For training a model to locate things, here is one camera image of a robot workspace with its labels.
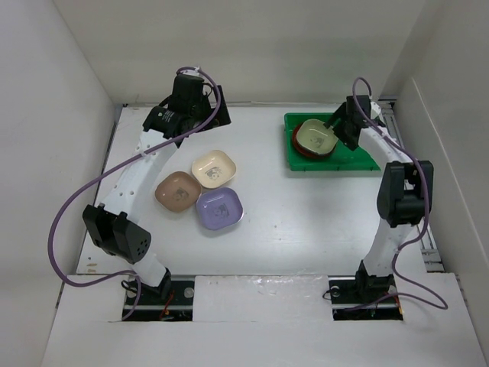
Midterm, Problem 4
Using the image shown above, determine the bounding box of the purple square plate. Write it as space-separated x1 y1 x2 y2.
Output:
295 144 337 159
196 187 244 231

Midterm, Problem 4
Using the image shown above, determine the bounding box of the cream square plate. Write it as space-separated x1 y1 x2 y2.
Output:
191 150 237 190

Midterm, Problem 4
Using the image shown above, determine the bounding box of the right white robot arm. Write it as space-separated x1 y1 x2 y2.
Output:
324 95 434 310

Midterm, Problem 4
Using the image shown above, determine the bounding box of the green plastic bin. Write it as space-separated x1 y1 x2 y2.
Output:
283 112 380 172

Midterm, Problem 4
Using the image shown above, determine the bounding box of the pink square plate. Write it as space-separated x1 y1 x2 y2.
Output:
154 171 202 213

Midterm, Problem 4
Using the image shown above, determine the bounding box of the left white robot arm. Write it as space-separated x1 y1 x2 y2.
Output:
83 67 231 304

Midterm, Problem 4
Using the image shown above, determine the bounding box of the green square plate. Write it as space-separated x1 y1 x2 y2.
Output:
296 119 338 154

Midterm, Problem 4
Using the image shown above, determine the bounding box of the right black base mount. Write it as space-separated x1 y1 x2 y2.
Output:
322 276 403 321

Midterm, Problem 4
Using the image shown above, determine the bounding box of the purple square plate front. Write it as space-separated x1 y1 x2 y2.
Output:
196 187 244 231

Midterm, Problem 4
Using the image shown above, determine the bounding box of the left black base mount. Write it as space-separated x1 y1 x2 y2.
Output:
121 276 195 322

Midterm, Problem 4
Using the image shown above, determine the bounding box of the large red round plate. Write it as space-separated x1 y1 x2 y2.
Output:
291 123 336 160

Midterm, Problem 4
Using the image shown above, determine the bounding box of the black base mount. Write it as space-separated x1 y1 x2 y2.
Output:
121 276 195 322
322 276 403 321

